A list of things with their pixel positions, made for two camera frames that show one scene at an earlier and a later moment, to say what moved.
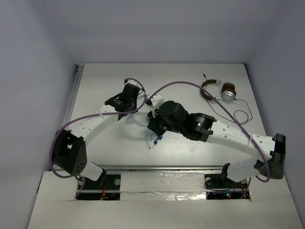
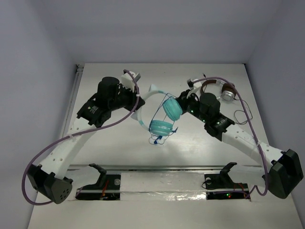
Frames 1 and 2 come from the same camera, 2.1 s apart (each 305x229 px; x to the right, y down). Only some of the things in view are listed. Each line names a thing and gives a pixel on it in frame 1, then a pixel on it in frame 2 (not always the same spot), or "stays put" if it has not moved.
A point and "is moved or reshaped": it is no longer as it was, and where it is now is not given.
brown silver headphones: (228, 90) stays put
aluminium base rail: (174, 168) stays put
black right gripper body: (160, 126) to (194, 108)
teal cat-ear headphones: (131, 119) is moved or reshaped
